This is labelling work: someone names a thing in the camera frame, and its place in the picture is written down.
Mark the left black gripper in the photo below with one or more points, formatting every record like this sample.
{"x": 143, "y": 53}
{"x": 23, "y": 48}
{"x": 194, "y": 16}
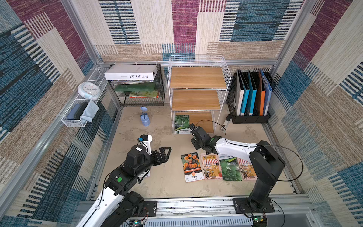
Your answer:
{"x": 163, "y": 158}

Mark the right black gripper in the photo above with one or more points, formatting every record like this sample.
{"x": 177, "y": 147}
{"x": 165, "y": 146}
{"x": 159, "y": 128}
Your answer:
{"x": 195, "y": 137}

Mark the green gourd seed bag bottom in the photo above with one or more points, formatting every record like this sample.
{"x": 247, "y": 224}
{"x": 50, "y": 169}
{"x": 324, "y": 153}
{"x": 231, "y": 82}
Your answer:
{"x": 181, "y": 124}

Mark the green gourd seed bag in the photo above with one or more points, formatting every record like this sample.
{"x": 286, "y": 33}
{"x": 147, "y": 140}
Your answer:
{"x": 181, "y": 124}
{"x": 230, "y": 168}

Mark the orange marigold seed bag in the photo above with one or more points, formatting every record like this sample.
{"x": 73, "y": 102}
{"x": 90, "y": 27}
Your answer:
{"x": 192, "y": 167}

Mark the green gourd seed bag top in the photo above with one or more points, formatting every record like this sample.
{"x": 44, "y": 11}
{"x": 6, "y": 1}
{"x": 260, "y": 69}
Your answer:
{"x": 230, "y": 168}

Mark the pink flower seed bag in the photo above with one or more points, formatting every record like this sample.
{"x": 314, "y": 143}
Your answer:
{"x": 146, "y": 174}

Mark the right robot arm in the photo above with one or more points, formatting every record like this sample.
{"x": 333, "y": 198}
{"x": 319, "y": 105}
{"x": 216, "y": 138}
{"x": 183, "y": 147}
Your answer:
{"x": 257, "y": 162}

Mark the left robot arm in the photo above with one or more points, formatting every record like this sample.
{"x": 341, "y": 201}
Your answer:
{"x": 116, "y": 203}

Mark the black white remote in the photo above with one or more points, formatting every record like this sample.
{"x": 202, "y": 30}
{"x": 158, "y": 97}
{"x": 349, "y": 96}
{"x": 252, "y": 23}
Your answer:
{"x": 226, "y": 123}

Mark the teal file folder left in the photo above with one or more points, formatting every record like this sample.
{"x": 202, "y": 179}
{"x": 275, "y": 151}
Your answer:
{"x": 246, "y": 89}

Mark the teal file folder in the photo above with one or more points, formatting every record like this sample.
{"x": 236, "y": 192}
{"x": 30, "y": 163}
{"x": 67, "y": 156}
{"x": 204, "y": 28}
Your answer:
{"x": 246, "y": 89}
{"x": 252, "y": 93}

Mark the white file folder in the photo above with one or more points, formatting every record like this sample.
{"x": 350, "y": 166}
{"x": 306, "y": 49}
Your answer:
{"x": 239, "y": 96}

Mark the black file organizer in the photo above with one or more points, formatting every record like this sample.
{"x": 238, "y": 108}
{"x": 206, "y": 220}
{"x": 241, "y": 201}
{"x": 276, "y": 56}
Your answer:
{"x": 246, "y": 119}

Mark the green and red book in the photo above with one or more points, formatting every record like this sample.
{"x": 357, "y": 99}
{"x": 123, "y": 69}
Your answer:
{"x": 145, "y": 94}

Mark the black mesh document tray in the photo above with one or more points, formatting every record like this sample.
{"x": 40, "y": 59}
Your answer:
{"x": 126, "y": 101}

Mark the teal file folder right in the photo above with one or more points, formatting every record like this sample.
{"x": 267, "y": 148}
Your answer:
{"x": 252, "y": 93}

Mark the green plastic case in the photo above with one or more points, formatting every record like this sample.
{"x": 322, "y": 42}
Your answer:
{"x": 135, "y": 87}

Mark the orange file folder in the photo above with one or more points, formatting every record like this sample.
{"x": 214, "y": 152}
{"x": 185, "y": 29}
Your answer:
{"x": 260, "y": 97}

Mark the blue file folder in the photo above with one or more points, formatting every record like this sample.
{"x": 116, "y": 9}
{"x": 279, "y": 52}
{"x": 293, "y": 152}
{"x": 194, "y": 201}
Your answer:
{"x": 268, "y": 92}

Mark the light blue cloth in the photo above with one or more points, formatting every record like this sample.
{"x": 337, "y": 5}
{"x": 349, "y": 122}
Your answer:
{"x": 89, "y": 112}

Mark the magazine stack under box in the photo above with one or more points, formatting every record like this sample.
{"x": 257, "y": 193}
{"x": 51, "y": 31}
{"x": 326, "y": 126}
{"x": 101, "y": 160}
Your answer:
{"x": 128, "y": 82}

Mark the white folio box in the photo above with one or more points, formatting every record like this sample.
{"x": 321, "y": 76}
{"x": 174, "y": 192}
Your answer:
{"x": 131, "y": 72}

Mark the dark blue case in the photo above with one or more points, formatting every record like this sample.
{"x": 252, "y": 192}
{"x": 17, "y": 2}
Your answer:
{"x": 77, "y": 111}

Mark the white round clock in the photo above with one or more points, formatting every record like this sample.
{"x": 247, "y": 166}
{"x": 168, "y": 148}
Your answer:
{"x": 89, "y": 90}

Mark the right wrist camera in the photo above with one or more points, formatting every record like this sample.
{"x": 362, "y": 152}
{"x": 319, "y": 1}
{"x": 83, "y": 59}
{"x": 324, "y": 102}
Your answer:
{"x": 192, "y": 127}

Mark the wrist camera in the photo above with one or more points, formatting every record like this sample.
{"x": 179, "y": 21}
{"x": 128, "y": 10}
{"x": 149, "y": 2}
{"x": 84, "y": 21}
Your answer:
{"x": 145, "y": 141}
{"x": 192, "y": 127}

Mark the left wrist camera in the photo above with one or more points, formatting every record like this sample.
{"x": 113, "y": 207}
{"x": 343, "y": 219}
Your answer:
{"x": 145, "y": 141}

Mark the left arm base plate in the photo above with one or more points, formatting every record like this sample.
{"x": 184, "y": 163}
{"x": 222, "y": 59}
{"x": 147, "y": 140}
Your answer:
{"x": 147, "y": 208}

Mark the white wire three-tier shelf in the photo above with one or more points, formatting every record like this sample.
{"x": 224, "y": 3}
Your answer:
{"x": 198, "y": 85}

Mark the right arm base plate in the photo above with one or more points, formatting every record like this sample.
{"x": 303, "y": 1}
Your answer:
{"x": 248, "y": 206}

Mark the white wire wall basket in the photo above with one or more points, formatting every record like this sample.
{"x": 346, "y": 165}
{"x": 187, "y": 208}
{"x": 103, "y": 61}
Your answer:
{"x": 97, "y": 77}

